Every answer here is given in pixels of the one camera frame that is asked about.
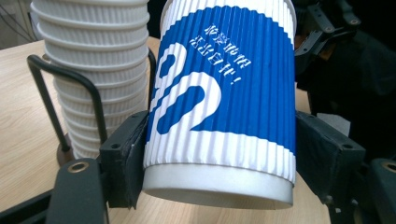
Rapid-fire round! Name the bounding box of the blue white paper cup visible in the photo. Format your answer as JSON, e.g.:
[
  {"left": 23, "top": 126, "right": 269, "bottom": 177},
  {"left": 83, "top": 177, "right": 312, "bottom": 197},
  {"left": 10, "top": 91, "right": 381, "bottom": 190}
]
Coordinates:
[{"left": 142, "top": 0, "right": 297, "bottom": 210}]

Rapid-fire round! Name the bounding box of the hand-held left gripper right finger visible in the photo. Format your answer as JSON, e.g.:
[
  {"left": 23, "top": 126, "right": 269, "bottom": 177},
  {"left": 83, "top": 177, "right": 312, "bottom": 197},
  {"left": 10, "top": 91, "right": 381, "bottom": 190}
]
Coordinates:
[{"left": 293, "top": 110, "right": 367, "bottom": 203}]

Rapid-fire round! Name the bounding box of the black wire cup holder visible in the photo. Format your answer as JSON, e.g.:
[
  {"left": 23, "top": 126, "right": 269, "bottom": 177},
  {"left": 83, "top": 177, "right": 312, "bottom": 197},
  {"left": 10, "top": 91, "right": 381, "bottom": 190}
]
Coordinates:
[{"left": 26, "top": 48, "right": 158, "bottom": 167}]

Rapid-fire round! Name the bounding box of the stack of white paper cups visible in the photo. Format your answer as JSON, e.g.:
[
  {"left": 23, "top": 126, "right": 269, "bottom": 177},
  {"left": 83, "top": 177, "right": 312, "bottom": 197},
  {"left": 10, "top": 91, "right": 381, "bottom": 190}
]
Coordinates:
[{"left": 30, "top": 0, "right": 151, "bottom": 161}]

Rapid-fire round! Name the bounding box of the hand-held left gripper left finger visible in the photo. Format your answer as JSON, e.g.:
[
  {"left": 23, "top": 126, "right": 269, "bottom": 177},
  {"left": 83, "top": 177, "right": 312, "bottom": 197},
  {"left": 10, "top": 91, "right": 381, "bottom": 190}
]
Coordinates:
[{"left": 99, "top": 110, "right": 150, "bottom": 209}]

